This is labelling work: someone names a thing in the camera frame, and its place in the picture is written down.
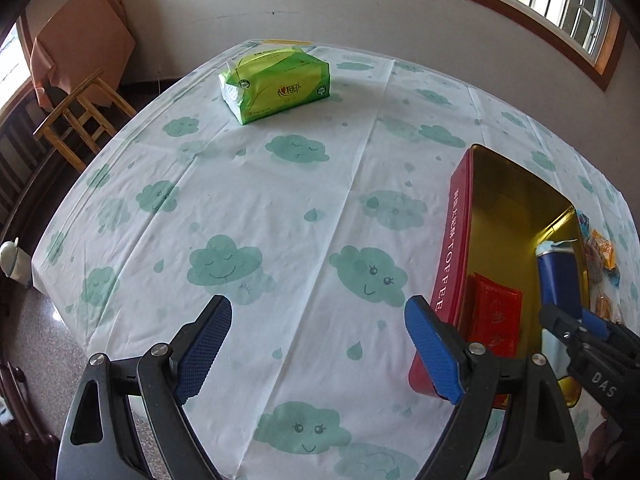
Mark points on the white jug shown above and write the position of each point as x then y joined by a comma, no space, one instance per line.
15,263

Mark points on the fried dough twist snack bag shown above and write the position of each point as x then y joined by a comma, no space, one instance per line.
605,301

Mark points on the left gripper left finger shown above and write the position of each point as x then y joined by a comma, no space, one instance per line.
100,439

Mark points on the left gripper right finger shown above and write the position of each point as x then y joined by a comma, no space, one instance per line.
537,439

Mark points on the red toffee tin box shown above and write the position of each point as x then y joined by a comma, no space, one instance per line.
498,213

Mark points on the green tissue pack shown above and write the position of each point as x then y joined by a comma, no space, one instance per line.
266,83

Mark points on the red snack packet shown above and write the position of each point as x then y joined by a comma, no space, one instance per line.
496,316

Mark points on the small blue wrapped candy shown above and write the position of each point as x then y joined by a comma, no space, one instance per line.
584,223

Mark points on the blue snack packet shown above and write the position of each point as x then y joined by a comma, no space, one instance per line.
559,285

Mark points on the white cloud pattern tablecloth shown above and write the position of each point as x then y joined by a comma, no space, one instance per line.
317,224

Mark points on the orange snack packet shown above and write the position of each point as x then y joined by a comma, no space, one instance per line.
604,248

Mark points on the orange cloth covered table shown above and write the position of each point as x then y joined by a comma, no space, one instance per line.
80,38

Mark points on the wooden chair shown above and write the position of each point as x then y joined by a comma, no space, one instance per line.
76,113

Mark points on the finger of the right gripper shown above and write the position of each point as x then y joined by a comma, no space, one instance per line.
563,327
595,322

